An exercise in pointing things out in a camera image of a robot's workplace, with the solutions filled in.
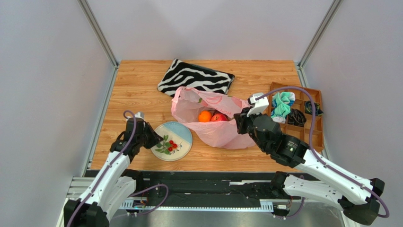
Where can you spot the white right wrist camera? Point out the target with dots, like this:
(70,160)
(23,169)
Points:
(258,103)

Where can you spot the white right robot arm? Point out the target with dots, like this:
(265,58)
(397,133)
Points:
(357,197)

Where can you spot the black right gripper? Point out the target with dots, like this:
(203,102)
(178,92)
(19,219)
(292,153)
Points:
(242,121)

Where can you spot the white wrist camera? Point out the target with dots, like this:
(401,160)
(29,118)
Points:
(139,115)
(258,103)

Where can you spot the aluminium frame rail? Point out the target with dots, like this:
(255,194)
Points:
(205,195)

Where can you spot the teal and white socks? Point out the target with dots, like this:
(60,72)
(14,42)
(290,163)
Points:
(282,103)

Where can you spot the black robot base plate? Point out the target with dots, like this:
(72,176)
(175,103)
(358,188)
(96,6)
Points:
(151,178)

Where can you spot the wooden compartment tray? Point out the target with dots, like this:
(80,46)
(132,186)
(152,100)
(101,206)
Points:
(313,128)

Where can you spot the green leafy sprig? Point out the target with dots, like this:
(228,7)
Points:
(166,146)

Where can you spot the white floral plate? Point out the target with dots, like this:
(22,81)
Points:
(180,134)

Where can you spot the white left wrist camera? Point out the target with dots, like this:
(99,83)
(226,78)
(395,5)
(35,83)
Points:
(139,115)

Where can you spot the orange fruit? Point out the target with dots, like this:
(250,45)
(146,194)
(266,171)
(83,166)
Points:
(204,116)

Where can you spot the black rolled socks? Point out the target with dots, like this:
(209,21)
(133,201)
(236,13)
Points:
(296,118)

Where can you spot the zebra striped cloth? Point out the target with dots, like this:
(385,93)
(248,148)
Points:
(182,74)

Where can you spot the dark blue patterned socks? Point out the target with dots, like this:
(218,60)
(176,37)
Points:
(310,108)

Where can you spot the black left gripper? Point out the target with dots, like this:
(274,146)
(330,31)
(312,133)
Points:
(155,138)

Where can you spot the pink printed plastic bag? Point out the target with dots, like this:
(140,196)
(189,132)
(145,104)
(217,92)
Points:
(188,102)

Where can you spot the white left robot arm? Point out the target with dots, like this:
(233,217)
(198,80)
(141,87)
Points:
(96,206)

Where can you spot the red apple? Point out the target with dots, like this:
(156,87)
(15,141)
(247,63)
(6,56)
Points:
(219,117)

